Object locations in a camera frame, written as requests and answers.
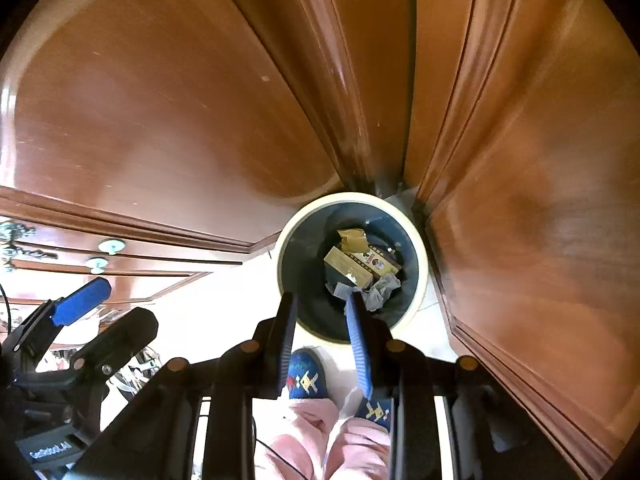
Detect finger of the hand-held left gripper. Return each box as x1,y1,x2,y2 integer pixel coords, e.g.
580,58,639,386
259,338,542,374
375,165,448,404
0,277,112,378
59,306,160,397

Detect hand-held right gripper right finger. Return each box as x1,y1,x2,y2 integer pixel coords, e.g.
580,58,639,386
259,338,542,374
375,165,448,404
344,289,601,480

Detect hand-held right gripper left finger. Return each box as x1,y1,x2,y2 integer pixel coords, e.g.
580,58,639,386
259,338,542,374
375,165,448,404
65,292,299,480

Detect white tissue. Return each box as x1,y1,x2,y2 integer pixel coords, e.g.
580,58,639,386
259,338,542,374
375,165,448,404
327,275,402,312

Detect round cream rimmed waste bin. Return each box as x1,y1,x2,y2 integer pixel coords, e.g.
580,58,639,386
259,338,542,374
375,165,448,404
275,192,430,346

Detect tan paper wrapper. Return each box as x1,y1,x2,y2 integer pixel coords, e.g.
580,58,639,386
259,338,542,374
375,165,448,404
336,228,368,253

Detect person's left blue slipper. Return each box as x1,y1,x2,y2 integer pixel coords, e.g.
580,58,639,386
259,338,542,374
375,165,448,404
287,347,330,401

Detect person's blue slipper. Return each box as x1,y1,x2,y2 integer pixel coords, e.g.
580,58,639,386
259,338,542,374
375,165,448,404
287,347,330,401
355,392,393,432

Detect person's right blue slipper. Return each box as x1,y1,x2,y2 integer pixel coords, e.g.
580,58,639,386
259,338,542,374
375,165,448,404
355,392,393,432

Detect wooden drawer front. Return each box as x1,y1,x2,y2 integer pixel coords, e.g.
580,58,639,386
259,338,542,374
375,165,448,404
0,185,275,311

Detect person's left leg pink pants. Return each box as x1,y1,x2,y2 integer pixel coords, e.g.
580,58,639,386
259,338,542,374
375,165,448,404
255,397,341,480

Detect person's leg pink pants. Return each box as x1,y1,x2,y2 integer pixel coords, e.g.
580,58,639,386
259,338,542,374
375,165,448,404
255,397,341,480
325,417,393,480

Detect person's right leg pink pants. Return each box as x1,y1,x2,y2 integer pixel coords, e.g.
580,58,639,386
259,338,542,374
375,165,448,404
325,417,393,480

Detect wooden cabinet door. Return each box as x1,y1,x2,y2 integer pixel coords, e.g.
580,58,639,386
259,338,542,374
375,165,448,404
0,0,351,256
415,0,640,480

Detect ornate metal drawer handle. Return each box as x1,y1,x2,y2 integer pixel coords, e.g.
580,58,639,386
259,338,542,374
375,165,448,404
0,219,58,272

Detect thin black cable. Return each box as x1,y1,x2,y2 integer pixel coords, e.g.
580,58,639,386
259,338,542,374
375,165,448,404
252,410,311,480

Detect wooden cabinet corner post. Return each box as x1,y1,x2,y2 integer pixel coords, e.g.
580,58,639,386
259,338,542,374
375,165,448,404
207,0,417,197

